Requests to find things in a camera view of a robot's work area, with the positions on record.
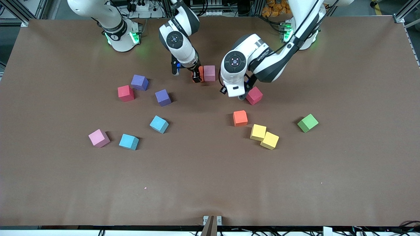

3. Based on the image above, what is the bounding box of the pink foam cube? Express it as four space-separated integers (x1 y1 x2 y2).
88 129 111 148
203 65 216 82

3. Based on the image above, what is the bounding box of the purple foam cube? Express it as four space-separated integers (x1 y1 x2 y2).
131 74 149 91
155 89 172 107

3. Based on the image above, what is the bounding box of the yellow foam cube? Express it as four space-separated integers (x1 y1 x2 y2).
260 131 280 150
250 124 267 141

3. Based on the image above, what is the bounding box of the blue foam cube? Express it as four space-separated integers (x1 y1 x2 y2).
150 115 169 134
119 133 139 151

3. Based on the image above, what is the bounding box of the magenta red foam cube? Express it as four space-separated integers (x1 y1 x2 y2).
246 86 263 106

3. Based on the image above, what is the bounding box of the green foam cube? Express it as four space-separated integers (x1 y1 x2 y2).
297 113 319 133

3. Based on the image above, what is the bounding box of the orange fruit net bag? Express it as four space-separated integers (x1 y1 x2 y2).
262 0 294 17

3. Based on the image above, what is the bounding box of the brown table cover sheet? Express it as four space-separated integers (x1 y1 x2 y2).
0 16 420 227

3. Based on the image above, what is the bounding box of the bracket with brown post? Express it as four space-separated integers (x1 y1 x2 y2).
203 215 222 236

